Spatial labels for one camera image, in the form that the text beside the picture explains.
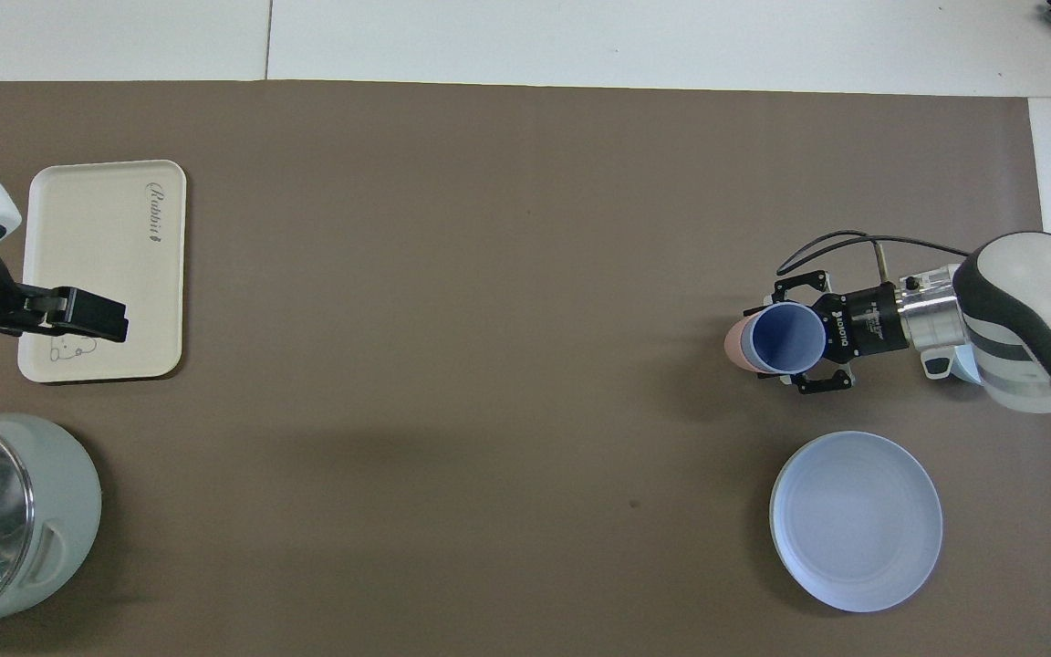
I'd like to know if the brown table mat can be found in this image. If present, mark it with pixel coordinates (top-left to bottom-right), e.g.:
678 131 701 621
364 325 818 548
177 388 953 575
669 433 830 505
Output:
0 80 1051 657

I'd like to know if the cream rabbit print tray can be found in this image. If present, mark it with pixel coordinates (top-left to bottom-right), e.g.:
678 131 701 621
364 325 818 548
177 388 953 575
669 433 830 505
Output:
17 160 187 384

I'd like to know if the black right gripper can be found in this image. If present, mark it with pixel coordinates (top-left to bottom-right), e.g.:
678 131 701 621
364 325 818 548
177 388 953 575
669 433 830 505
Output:
763 270 910 395

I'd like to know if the pale green cooking pot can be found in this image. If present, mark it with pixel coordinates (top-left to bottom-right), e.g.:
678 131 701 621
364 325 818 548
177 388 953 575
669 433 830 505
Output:
0 412 103 638

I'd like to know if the blue plastic cup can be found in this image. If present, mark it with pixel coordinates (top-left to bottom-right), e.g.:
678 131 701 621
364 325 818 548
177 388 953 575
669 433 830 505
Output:
741 304 826 373

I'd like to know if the pink plastic cup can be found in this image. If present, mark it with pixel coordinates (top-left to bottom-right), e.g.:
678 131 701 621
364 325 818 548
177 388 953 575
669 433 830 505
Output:
723 318 754 372

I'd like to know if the periwinkle blue plate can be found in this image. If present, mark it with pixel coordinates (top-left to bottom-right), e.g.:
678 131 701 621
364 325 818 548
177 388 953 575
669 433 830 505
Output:
769 432 944 613

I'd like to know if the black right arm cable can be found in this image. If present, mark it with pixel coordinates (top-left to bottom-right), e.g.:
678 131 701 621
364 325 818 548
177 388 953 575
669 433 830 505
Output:
777 233 973 284

